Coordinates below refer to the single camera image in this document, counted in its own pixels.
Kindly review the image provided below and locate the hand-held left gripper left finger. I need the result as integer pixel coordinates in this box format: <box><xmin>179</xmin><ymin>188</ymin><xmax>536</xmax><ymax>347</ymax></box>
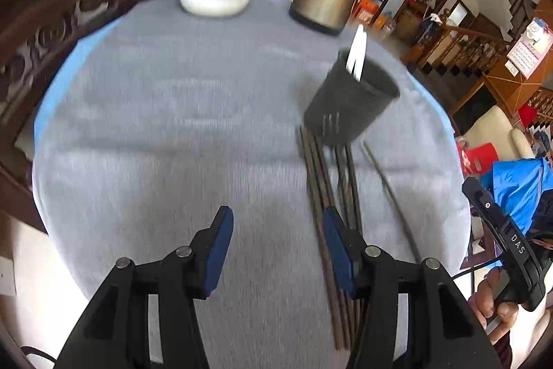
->
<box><xmin>54</xmin><ymin>205</ymin><xmax>234</xmax><ymax>369</ymax></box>

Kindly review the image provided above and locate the dark grey utensil holder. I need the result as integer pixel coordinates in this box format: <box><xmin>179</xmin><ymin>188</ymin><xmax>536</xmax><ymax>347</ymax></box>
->
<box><xmin>303</xmin><ymin>49</ymin><xmax>400</xmax><ymax>145</ymax></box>

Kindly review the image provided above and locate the carved dark wooden bench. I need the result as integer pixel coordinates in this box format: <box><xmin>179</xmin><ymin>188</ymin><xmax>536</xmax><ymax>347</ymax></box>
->
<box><xmin>0</xmin><ymin>0</ymin><xmax>208</xmax><ymax>233</ymax></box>

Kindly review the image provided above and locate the white wall socket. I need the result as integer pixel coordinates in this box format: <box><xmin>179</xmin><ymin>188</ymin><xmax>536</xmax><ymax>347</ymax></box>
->
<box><xmin>0</xmin><ymin>264</ymin><xmax>17</xmax><ymax>297</ymax></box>

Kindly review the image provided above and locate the wooden cabinet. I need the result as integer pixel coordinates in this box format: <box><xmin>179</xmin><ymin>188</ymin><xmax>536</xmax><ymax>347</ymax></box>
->
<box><xmin>395</xmin><ymin>0</ymin><xmax>454</xmax><ymax>46</ymax></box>

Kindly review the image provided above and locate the red cloth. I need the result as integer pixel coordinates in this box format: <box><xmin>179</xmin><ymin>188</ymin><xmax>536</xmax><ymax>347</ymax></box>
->
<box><xmin>518</xmin><ymin>101</ymin><xmax>553</xmax><ymax>132</ymax></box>

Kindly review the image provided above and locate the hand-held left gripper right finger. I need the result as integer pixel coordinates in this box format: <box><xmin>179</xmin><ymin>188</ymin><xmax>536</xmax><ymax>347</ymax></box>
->
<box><xmin>323</xmin><ymin>206</ymin><xmax>504</xmax><ymax>369</ymax></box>

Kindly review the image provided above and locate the person's right hand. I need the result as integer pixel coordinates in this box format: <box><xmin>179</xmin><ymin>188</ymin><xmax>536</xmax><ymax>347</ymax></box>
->
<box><xmin>469</xmin><ymin>267</ymin><xmax>519</xmax><ymax>348</ymax></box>

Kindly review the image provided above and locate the red plastic stool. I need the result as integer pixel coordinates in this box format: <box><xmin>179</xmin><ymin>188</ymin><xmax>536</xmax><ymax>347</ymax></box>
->
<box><xmin>458</xmin><ymin>142</ymin><xmax>499</xmax><ymax>178</ymax></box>

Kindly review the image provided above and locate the grey tablecloth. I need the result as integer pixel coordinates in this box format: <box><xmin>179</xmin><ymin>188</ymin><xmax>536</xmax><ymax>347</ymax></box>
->
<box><xmin>32</xmin><ymin>0</ymin><xmax>471</xmax><ymax>369</ymax></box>

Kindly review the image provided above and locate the beige sofa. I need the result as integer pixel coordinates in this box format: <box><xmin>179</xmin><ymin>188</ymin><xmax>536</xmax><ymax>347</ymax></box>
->
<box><xmin>464</xmin><ymin>106</ymin><xmax>541</xmax><ymax>162</ymax></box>

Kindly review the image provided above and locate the blue cloth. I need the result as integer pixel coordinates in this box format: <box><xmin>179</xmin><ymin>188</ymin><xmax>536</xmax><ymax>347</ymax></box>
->
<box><xmin>480</xmin><ymin>157</ymin><xmax>553</xmax><ymax>236</ymax></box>

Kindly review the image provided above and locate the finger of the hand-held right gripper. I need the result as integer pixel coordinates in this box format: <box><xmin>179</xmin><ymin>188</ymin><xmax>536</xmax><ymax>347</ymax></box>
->
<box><xmin>462</xmin><ymin>177</ymin><xmax>550</xmax><ymax>311</ymax></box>

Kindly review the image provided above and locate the person's right forearm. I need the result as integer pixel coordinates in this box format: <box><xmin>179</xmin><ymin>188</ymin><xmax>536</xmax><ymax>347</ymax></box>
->
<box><xmin>493</xmin><ymin>328</ymin><xmax>516</xmax><ymax>369</ymax></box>

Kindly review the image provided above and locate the orange boxes shelf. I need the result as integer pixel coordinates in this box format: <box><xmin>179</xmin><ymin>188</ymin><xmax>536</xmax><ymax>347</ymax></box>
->
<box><xmin>353</xmin><ymin>0</ymin><xmax>394</xmax><ymax>29</ymax></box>

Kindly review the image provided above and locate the wall calendar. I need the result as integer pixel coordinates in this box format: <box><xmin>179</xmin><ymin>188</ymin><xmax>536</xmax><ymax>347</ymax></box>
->
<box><xmin>506</xmin><ymin>18</ymin><xmax>553</xmax><ymax>78</ymax></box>

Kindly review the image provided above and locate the wooden stair railing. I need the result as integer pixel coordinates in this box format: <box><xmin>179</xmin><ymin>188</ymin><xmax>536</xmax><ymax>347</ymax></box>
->
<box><xmin>406</xmin><ymin>23</ymin><xmax>513</xmax><ymax>82</ymax></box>

